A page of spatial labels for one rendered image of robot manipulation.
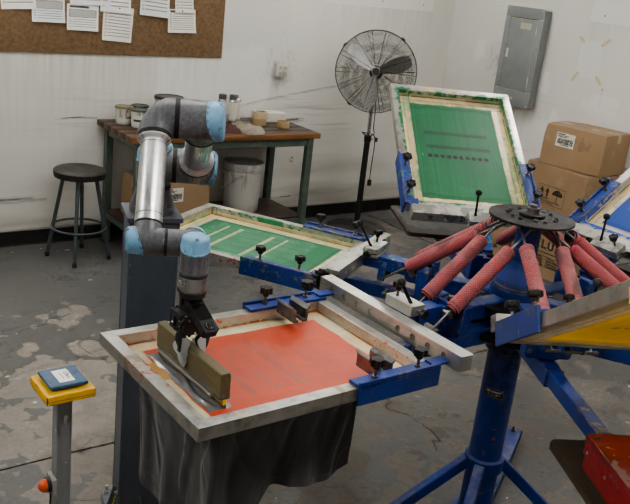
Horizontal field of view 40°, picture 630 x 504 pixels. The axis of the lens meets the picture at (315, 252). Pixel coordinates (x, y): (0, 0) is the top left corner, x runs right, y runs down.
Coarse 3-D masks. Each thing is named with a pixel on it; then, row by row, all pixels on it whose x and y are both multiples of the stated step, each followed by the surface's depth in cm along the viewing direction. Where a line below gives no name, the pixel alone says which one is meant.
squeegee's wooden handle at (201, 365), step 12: (168, 324) 240; (168, 336) 236; (168, 348) 237; (192, 348) 227; (192, 360) 226; (204, 360) 221; (192, 372) 227; (204, 372) 221; (216, 372) 216; (228, 372) 216; (204, 384) 222; (216, 384) 217; (228, 384) 217; (216, 396) 218; (228, 396) 218
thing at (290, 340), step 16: (224, 336) 260; (240, 336) 261; (256, 336) 262; (272, 336) 264; (288, 336) 265; (304, 336) 266; (320, 336) 268; (336, 336) 269; (144, 352) 244; (288, 352) 254; (304, 352) 255
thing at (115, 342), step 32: (224, 320) 265; (256, 320) 272; (352, 320) 273; (128, 352) 234; (160, 384) 219; (352, 384) 231; (192, 416) 206; (224, 416) 208; (256, 416) 210; (288, 416) 217
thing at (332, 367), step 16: (320, 352) 257; (336, 352) 258; (352, 352) 259; (304, 368) 245; (320, 368) 246; (336, 368) 248; (352, 368) 249; (176, 384) 228; (304, 384) 236; (320, 384) 237; (336, 384) 238; (192, 400) 221; (240, 400) 224; (256, 400) 224; (272, 400) 225
